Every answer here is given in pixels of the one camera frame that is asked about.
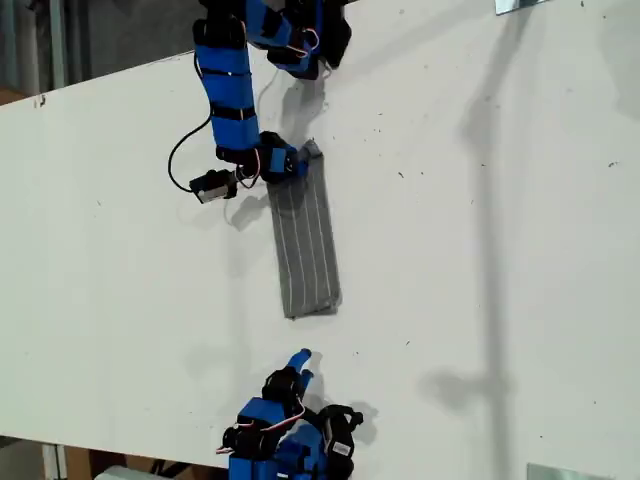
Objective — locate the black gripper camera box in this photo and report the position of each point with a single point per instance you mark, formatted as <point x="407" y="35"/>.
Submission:
<point x="342" y="432"/>
<point x="215" y="187"/>

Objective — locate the grey white-striped square towel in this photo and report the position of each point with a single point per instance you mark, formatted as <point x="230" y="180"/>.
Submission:
<point x="307" y="240"/>

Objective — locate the white box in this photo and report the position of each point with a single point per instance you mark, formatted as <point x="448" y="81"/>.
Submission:
<point x="125" y="473"/>

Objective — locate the white table leg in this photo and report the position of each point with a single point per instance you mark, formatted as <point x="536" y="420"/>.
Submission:
<point x="54" y="462"/>

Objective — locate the steel bracket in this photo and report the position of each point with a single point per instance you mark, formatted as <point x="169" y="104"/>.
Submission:
<point x="515" y="5"/>

